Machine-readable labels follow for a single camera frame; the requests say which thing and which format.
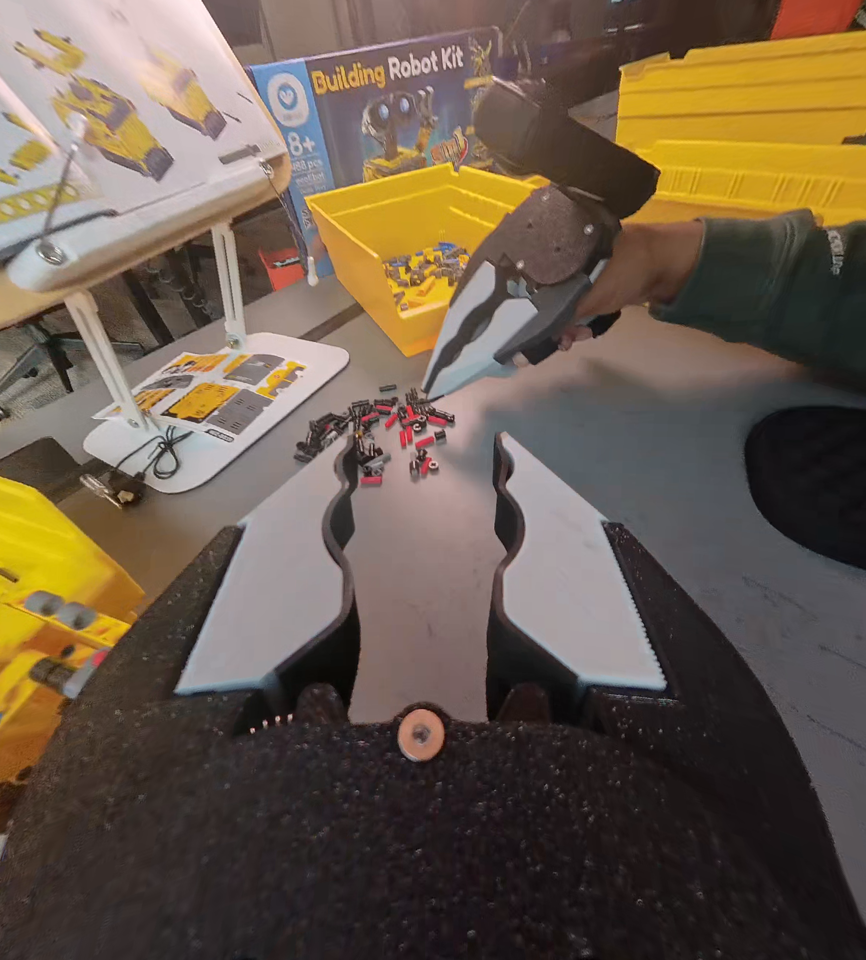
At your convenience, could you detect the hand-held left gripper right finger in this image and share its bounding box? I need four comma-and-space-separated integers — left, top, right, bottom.
485, 431, 668, 721

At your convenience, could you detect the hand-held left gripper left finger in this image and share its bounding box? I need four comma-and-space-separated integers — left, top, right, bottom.
174, 433, 362, 723

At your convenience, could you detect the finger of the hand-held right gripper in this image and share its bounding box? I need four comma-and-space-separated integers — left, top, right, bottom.
421, 253, 501, 396
431, 294, 548, 399

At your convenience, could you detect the pile of small lego pins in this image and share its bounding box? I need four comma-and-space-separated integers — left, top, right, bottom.
294, 384, 458, 489

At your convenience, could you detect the lego instruction booklet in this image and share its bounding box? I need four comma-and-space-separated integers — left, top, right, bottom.
0, 0, 287, 275

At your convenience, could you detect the person's right forearm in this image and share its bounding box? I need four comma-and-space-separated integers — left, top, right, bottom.
650, 210, 866, 406

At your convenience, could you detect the heap of mixed lego parts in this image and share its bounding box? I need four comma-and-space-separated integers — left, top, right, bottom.
382, 241, 473, 315

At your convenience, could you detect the lego sticker sheet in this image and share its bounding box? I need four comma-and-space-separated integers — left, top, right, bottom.
94, 351, 308, 444

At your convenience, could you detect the lego set box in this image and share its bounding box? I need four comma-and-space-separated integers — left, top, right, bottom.
247, 26, 505, 282

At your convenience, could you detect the red printed box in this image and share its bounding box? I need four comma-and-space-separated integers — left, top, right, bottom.
259, 247, 306, 294

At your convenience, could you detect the orange plastic item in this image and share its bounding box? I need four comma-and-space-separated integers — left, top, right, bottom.
770, 0, 865, 42

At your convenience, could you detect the black office chair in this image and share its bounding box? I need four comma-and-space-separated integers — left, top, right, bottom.
0, 315, 145, 421

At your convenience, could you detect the metal page holder clip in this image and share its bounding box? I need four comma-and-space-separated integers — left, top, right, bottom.
35, 112, 92, 265

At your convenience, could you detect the white cable plug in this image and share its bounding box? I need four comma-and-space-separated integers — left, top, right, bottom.
256, 157, 321, 290

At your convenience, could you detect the black usb cable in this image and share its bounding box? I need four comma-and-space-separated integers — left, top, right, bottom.
80, 431, 194, 510

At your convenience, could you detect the dark desk cable hatch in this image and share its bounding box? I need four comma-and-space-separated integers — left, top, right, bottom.
0, 437, 96, 504

